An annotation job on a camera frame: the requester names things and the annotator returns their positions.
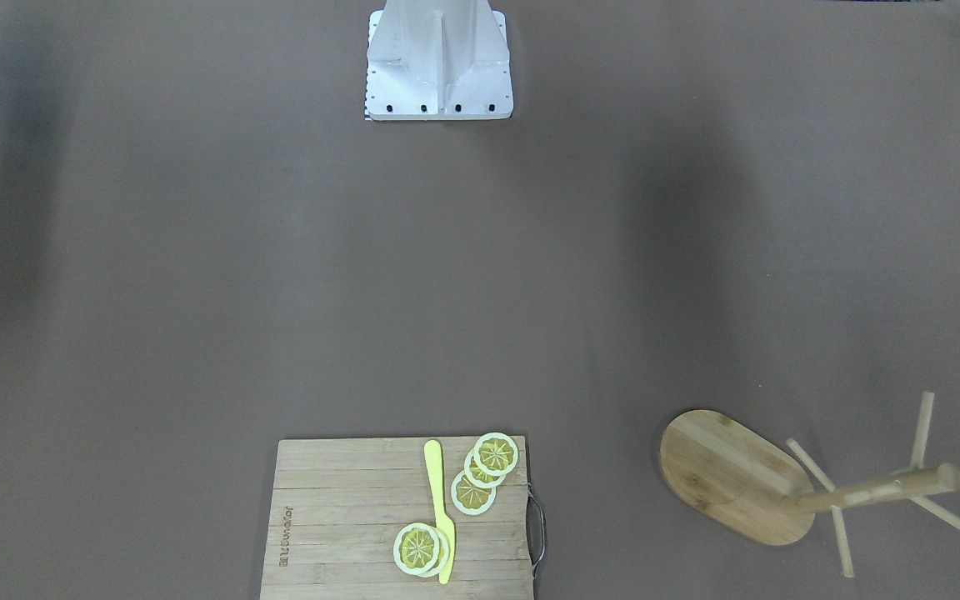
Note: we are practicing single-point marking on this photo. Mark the wooden cup storage rack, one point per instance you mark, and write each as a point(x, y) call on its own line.
point(772, 495)

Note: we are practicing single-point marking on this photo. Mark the yellow plastic knife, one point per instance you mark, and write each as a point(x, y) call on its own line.
point(433, 461)

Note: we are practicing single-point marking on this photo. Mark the middle overlapping lemon slice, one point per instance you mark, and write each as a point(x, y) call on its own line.
point(477, 477)

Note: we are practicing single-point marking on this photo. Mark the lemon slice nearest knife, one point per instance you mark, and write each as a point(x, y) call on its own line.
point(470, 499)

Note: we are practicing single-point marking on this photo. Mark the bamboo cutting board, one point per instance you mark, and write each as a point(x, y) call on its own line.
point(337, 506)

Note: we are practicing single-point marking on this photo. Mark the lemon slice beside knife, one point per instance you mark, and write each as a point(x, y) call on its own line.
point(444, 548)

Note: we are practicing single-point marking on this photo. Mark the lemon slice under knife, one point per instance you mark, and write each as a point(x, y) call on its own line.
point(415, 548)

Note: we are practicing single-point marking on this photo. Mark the lemon slice near handle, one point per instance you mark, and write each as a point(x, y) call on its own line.
point(496, 454)

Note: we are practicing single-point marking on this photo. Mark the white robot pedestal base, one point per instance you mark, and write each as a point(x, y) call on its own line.
point(438, 61)

